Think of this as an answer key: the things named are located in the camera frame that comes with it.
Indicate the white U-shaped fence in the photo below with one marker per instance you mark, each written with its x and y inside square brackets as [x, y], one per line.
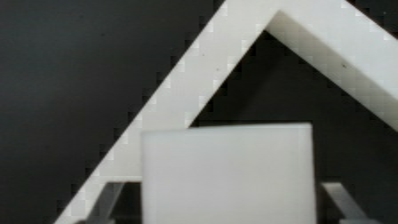
[342, 43]

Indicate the white stool leg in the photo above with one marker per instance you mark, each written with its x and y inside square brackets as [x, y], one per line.
[229, 175]

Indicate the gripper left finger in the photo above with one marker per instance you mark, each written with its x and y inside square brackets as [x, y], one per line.
[118, 206]

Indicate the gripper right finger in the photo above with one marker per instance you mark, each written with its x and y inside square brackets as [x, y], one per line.
[340, 210]

